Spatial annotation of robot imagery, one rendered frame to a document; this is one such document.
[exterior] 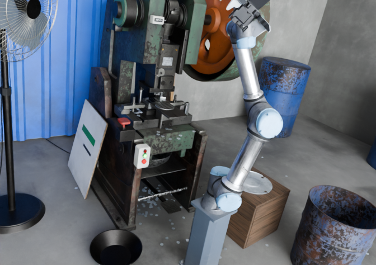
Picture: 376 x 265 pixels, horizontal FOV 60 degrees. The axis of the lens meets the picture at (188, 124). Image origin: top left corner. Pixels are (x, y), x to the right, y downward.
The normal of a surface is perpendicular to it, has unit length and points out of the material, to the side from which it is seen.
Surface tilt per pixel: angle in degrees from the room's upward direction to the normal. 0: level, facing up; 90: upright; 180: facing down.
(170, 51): 90
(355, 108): 90
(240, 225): 90
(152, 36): 90
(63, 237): 0
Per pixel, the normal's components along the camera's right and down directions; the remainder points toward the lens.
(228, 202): 0.07, 0.51
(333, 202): -0.22, 0.30
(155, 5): 0.56, 0.40
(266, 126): 0.18, 0.28
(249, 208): -0.76, 0.13
